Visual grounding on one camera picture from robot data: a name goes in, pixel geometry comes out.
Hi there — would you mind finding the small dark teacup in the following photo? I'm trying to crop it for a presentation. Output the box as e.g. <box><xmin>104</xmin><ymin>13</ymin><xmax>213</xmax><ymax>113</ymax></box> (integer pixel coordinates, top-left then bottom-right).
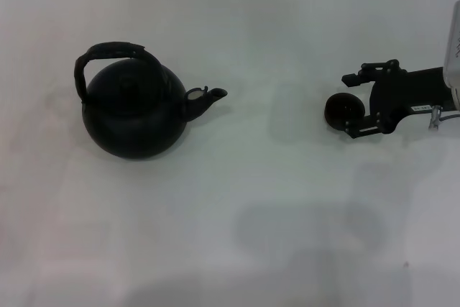
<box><xmin>324</xmin><ymin>93</ymin><xmax>369</xmax><ymax>132</ymax></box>

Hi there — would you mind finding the grey right wrist cable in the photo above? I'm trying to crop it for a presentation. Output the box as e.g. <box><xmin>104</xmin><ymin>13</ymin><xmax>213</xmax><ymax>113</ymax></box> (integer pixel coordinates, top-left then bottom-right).
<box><xmin>427</xmin><ymin>104</ymin><xmax>460</xmax><ymax>130</ymax></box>

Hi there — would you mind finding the black round teapot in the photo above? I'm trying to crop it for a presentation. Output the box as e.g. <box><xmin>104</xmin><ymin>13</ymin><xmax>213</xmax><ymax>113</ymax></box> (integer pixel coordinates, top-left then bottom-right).
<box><xmin>74</xmin><ymin>41</ymin><xmax>229</xmax><ymax>160</ymax></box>

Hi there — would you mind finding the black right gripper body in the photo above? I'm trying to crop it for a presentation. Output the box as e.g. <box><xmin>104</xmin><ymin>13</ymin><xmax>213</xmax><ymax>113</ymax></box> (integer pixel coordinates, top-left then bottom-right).
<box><xmin>368</xmin><ymin>66</ymin><xmax>454</xmax><ymax>123</ymax></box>

